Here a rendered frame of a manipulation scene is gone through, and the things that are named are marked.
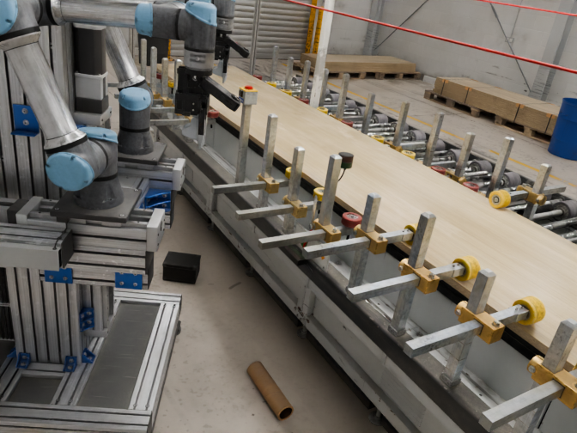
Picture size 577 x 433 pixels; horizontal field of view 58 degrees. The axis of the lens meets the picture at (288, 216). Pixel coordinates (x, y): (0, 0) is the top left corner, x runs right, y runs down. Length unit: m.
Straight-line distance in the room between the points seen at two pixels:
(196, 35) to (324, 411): 1.76
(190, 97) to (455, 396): 1.14
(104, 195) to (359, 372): 1.41
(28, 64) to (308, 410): 1.79
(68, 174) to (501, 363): 1.43
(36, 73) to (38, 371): 1.26
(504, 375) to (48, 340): 1.68
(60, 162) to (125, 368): 1.09
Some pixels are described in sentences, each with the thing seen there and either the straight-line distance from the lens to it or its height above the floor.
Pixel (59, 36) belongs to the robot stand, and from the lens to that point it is 1.76.
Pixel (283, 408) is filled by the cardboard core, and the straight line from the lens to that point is 2.37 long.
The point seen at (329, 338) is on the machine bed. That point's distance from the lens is 2.62.
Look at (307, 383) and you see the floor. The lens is 2.61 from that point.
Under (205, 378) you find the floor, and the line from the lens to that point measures 2.57.
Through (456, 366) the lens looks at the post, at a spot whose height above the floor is 0.78.
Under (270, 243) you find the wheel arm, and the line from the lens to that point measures 1.91.
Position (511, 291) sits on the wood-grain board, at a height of 0.90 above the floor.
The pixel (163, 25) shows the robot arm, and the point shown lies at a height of 1.61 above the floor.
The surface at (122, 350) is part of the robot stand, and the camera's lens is 2.40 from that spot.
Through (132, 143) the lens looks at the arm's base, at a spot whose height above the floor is 1.08.
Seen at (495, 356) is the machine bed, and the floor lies 0.73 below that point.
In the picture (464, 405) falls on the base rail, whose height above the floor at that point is 0.70.
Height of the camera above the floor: 1.78
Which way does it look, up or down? 26 degrees down
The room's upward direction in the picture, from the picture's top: 8 degrees clockwise
